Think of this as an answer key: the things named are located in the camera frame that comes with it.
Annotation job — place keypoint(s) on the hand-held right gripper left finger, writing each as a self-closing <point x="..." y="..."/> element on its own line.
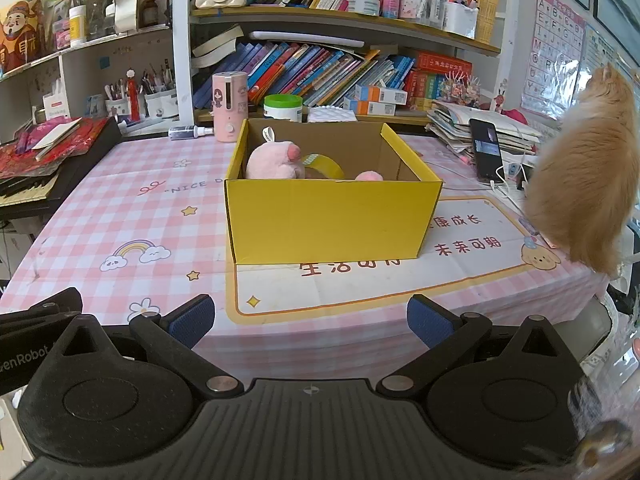
<point x="192" y="319"/>

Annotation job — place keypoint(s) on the thick white book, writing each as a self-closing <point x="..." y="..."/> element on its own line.
<point x="215" y="47"/>

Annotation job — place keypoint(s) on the magenta plastic bag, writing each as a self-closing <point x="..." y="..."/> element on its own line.
<point x="25" y="142"/>

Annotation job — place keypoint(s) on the white pen holder with pens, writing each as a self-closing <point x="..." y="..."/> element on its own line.
<point x="160" y="105"/>

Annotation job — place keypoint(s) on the colourful spiky ornament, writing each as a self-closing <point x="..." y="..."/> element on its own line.
<point x="462" y="90"/>

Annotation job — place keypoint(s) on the white orange medicine box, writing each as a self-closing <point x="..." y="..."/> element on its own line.
<point x="367" y="108"/>
<point x="382" y="95"/>

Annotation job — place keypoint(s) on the yellow cardboard box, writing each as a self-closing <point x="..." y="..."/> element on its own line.
<point x="325" y="220"/>

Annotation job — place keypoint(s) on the black electronic keyboard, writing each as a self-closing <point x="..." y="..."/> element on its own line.
<point x="75" y="170"/>

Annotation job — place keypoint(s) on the white jar green lid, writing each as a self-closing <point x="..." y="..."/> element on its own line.
<point x="282" y="109"/>

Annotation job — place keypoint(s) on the row of blue leaning books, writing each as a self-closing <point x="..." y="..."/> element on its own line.
<point x="300" y="72"/>

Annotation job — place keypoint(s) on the pink pig plush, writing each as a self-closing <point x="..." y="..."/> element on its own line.
<point x="270" y="162"/>

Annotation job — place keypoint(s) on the white orange-bordered desk mat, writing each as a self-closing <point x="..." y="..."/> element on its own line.
<point x="350" y="290"/>

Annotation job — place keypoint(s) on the fortune god figure box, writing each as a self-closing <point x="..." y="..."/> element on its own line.
<point x="17" y="35"/>

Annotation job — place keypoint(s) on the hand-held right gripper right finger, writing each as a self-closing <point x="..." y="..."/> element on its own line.
<point x="430" y="322"/>

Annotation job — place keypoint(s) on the red boxed book set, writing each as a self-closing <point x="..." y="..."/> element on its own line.
<point x="435" y="77"/>

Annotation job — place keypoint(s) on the gold tape roll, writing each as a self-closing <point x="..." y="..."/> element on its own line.
<point x="325" y="165"/>

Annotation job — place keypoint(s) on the red plastic bags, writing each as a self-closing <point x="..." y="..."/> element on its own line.
<point x="30" y="162"/>

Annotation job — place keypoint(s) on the orange cat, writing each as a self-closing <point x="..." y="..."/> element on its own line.
<point x="580" y="175"/>

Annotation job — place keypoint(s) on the small white paper bag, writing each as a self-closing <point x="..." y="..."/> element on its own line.
<point x="56" y="102"/>

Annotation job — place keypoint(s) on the dark blue spray bottle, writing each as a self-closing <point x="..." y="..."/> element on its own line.
<point x="185" y="132"/>

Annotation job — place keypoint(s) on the wooden bookshelf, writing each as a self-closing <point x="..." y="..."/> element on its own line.
<point x="325" y="25"/>

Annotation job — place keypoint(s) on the white curved holder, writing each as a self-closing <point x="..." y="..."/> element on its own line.
<point x="127" y="7"/>

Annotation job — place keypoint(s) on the pink round plush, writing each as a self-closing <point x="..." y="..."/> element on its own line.
<point x="369" y="176"/>

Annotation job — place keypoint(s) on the white pen container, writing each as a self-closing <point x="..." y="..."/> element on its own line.
<point x="460" y="22"/>

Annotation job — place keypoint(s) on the white tape roll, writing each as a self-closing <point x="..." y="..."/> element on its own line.
<point x="364" y="6"/>

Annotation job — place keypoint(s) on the white notebook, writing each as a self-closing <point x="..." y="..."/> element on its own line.
<point x="57" y="135"/>

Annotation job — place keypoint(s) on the pink cylindrical device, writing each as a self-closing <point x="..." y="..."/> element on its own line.
<point x="229" y="110"/>

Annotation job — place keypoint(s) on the white cubby shelf unit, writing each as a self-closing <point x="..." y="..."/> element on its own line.
<point x="90" y="60"/>

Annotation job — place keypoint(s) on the pink checkered tablecloth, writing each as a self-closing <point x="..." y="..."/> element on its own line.
<point x="125" y="210"/>

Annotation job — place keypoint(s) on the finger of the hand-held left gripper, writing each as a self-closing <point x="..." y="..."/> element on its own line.
<point x="50" y="310"/>

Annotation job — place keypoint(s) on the stack of papers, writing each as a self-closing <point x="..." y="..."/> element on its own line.
<point x="450" y="122"/>

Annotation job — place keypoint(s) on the red tassel ornament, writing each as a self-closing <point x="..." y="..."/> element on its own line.
<point x="132" y="97"/>

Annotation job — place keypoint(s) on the white bottle yellow label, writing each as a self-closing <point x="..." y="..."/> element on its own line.
<point x="77" y="27"/>

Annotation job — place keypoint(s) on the black smartphone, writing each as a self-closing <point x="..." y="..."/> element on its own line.
<point x="486" y="150"/>

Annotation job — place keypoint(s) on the blue card stand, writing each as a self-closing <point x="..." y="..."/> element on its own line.
<point x="95" y="105"/>

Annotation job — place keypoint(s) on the white textured pad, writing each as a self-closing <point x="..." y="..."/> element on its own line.
<point x="330" y="115"/>

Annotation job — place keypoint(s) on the pink alphabet wall poster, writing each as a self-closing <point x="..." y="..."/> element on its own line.
<point x="550" y="50"/>

